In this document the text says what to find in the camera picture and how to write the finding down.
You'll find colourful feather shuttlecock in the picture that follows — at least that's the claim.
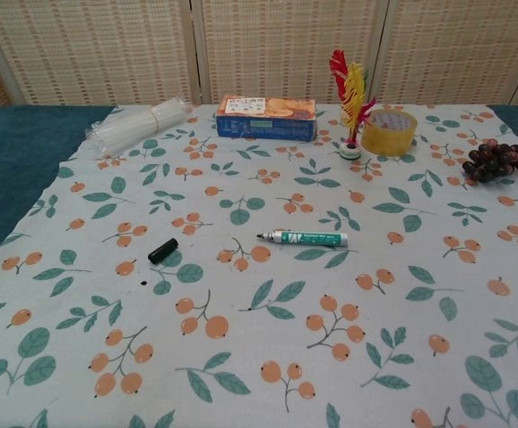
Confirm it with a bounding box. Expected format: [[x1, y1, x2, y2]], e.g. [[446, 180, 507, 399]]
[[328, 48, 376, 161]]

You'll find bamboo folding screen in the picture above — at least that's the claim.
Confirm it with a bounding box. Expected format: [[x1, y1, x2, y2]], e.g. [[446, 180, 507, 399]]
[[0, 0, 518, 113]]

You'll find floral fruit print tablecloth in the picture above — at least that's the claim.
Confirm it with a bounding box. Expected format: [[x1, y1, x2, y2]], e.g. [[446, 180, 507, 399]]
[[0, 103, 518, 428]]

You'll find black marker cap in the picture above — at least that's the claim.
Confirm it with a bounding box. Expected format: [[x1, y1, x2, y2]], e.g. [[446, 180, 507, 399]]
[[147, 237, 180, 266]]

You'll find dark red grape bunch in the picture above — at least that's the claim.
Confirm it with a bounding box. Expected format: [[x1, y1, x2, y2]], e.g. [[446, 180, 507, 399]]
[[461, 138, 518, 184]]

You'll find orange blue cookie box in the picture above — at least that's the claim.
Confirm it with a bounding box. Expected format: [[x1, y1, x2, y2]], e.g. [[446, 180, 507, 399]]
[[215, 94, 318, 144]]

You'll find green white marker pen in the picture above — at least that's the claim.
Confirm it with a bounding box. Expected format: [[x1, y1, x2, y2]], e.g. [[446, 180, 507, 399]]
[[254, 228, 349, 248]]

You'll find clear packing tape roll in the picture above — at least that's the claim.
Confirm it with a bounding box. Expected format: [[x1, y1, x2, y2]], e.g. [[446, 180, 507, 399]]
[[359, 108, 419, 157]]

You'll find bundle of clear straws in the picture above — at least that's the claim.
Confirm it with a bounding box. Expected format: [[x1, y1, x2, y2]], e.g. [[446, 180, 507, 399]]
[[84, 99, 193, 160]]

